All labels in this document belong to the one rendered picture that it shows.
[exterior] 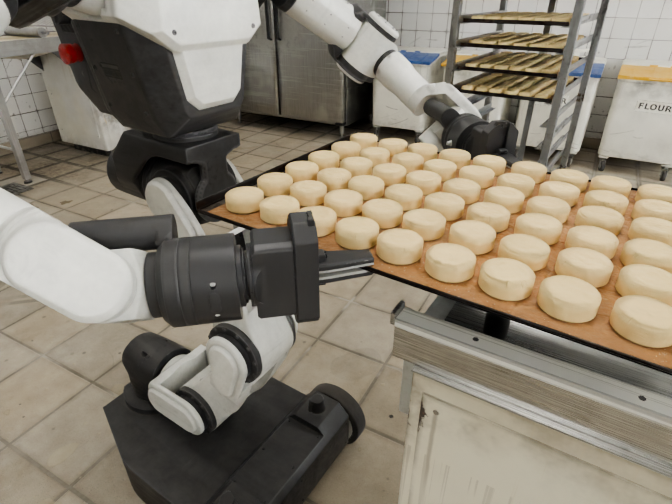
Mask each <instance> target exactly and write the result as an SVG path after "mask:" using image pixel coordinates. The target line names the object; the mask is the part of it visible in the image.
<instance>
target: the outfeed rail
mask: <svg viewBox="0 0 672 504"><path fill-rule="evenodd" d="M390 324H393V325H394V324H395V325H394V326H395V328H394V341H393V353H392V355H393V356H395V357H397V358H400V359H402V360H405V361H407V362H410V363H412V364H415V365H417V366H420V367H422V368H425V369H427V370H430V371H432V372H435V373H437V374H439V375H442V376H444V377H447V378H449V379H452V380H454V381H457V382H459V383H462V384H464V385H467V386H469V387H472V388H474V389H477V390H479V391H482V392H484V393H487V394H489V395H491V396H494V397H496V398H499V399H501V400H504V401H506V402H509V403H511V404H514V405H516V406H519V407H521V408H524V409H526V410H529V411H531V412H534V413H536V414H539V415H541V416H543V417H546V418H548V419H551V420H553V421H556V422H558V423H561V424H563V425H566V426H568V427H571V428H573V429H576V430H578V431H581V432H583V433H586V434H588V435H591V436H593V437H595V438H598V439H600V440H603V441H605V442H608V443H610V444H613V445H615V446H618V447H620V448H623V449H625V450H628V451H630V452H633V453H635V454H638V455H640V456H643V457H645V458H647V459H650V460H652V461H655V462H657V463H660V464H662V465H665V466H667V467H670V468H672V399H670V398H668V397H665V396H662V395H659V394H656V393H653V392H650V391H647V390H644V389H642V388H639V387H636V386H633V385H630V384H627V383H624V382H621V381H618V380H615V379H613V378H610V377H607V376H604V375H601V374H598V373H595V372H592V371H589V370H587V369H584V368H581V367H578V366H575V365H572V364H569V363H566V362H563V361H560V360H558V359H555V358H552V357H549V356H546V355H543V354H540V353H537V352H534V351H532V350H529V349H526V348H523V347H520V346H517V345H514V344H511V343H508V342H505V341H503V340H500V339H497V338H494V337H491V336H488V335H485V334H482V333H479V332H477V331H474V330H471V329H468V328H465V327H462V326H459V325H456V324H453V323H450V322H448V321H445V320H442V319H439V318H436V317H433V316H430V315H427V314H424V313H422V312H419V311H416V310H413V309H410V308H407V307H405V301H402V300H401V301H400V302H399V303H398V304H397V306H396V307H395V308H394V309H393V310H392V311H391V317H390Z"/></svg>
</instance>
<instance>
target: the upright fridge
mask: <svg viewBox="0 0 672 504"><path fill-rule="evenodd" d="M347 2H348V3H350V4H353V3H358V4H360V5H361V6H362V7H363V8H364V9H366V10H367V11H368V12H369V13H370V12H371V11H375V12H376V13H377V14H380V15H381V17H383V18H384V19H385V20H386V0H347ZM259 14H260V21H261V25H260V26H259V28H258V29H257V31H256V32H255V34H254V35H253V36H252V38H251V39H250V41H249V42H247V43H246V60H245V81H244V98H243V101H242V104H241V107H240V110H239V113H238V116H237V119H238V120H239V121H238V123H242V121H241V118H242V115H241V111H242V112H249V113H257V114H264V115H271V116H278V117H285V118H292V119H299V120H306V121H313V122H320V123H327V124H335V125H336V126H339V134H341V136H340V137H339V138H342V137H344V136H343V134H344V126H348V125H350V124H352V123H354V122H356V121H358V120H360V119H362V118H364V117H366V116H368V115H369V119H370V121H369V124H372V115H373V81H372V82H371V83H369V82H366V81H365V82H364V83H362V84H359V83H357V82H355V81H353V80H352V79H350V78H349V77H348V76H347V75H345V74H344V73H343V72H342V71H341V70H340V69H339V67H338V66H337V62H336V61H335V60H334V59H333V58H332V56H331V55H330V54H329V51H328V44H327V42H325V41H324V40H323V39H321V38H320V37H318V36H317V35H316V34H314V33H313V32H311V31H310V30H309V29H307V28H306V27H304V26H303V25H302V24H300V23H299V22H297V21H296V20H295V19H293V18H292V17H290V16H289V15H287V14H286V13H285V12H283V11H282V10H280V9H279V8H278V7H276V6H275V5H274V4H273V3H272V1H271V0H266V1H265V2H264V3H263V4H262V5H261V7H260V8H259Z"/></svg>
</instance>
